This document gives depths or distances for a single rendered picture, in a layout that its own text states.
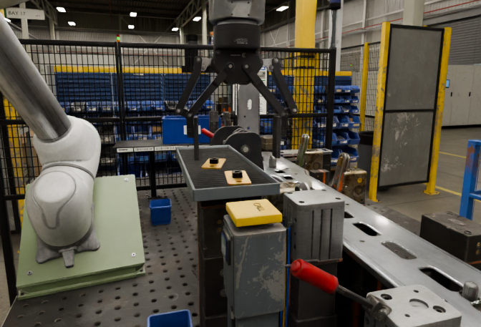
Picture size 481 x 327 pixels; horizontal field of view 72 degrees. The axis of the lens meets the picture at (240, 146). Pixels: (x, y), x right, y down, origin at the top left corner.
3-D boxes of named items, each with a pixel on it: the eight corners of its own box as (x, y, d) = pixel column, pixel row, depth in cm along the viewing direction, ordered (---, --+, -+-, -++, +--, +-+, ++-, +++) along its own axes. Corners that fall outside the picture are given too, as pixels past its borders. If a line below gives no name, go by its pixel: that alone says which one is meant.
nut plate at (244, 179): (251, 184, 54) (251, 177, 53) (227, 185, 53) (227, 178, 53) (244, 172, 62) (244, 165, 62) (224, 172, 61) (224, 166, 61)
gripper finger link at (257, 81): (237, 68, 56) (243, 62, 56) (279, 117, 58) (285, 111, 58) (240, 66, 52) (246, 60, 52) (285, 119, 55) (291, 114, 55)
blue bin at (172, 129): (222, 142, 174) (221, 117, 172) (162, 144, 170) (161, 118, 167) (219, 137, 190) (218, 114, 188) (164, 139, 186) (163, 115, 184)
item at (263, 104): (268, 116, 200) (268, 63, 195) (231, 116, 195) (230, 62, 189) (266, 115, 202) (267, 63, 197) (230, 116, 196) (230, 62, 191)
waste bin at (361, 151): (402, 190, 431) (406, 134, 419) (370, 194, 415) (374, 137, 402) (374, 180, 478) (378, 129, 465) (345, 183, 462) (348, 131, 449)
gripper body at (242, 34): (211, 20, 49) (212, 84, 50) (268, 21, 50) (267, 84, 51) (209, 28, 56) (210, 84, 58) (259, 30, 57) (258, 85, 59)
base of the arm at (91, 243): (36, 277, 99) (32, 271, 95) (34, 212, 111) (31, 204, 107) (101, 261, 107) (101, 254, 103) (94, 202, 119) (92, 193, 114)
